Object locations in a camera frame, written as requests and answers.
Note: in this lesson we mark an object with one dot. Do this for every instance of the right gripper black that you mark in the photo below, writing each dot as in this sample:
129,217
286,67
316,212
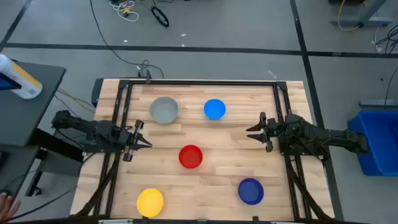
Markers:
271,130

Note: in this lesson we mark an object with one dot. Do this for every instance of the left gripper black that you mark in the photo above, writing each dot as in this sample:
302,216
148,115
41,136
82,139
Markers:
130,138

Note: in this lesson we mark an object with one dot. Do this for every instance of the grey bowl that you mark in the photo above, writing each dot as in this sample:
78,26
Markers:
163,110

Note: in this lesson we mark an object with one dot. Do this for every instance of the light blue bowl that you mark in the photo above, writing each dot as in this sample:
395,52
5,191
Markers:
214,109

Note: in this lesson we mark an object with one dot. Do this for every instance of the red bowl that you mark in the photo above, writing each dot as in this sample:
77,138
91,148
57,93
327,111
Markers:
190,156

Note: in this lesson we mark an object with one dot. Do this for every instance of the dark blue bowl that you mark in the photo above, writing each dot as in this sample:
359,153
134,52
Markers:
251,191

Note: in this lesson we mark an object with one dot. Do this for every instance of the yellow bowl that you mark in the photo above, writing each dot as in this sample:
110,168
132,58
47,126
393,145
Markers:
150,202

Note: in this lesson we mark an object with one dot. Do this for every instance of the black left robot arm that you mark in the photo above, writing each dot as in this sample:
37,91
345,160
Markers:
93,130

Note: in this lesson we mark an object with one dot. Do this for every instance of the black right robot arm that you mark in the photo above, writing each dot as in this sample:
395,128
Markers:
317,137

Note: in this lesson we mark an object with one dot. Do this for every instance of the black side table stand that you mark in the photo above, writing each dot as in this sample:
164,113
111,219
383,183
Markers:
59,149

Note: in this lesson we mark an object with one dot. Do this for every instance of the dark grey side table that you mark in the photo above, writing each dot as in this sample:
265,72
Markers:
28,115

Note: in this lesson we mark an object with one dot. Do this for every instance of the blue plastic bin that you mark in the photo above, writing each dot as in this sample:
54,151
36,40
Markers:
377,140

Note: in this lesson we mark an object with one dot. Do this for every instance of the grey metal bar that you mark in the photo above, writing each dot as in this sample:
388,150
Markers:
377,103

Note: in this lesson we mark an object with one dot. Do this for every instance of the white bottle with yellow label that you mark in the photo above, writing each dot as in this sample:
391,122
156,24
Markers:
21,79

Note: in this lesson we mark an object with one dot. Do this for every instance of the dark blue flat object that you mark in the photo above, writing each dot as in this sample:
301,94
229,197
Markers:
7,82

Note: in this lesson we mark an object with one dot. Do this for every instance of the person's hand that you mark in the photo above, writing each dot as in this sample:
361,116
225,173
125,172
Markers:
7,207

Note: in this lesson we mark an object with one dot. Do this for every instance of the grey desk leg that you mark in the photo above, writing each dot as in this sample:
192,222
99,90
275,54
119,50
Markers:
370,18

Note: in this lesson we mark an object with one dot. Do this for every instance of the black aluminium table frame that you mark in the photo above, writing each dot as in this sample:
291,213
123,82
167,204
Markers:
202,82

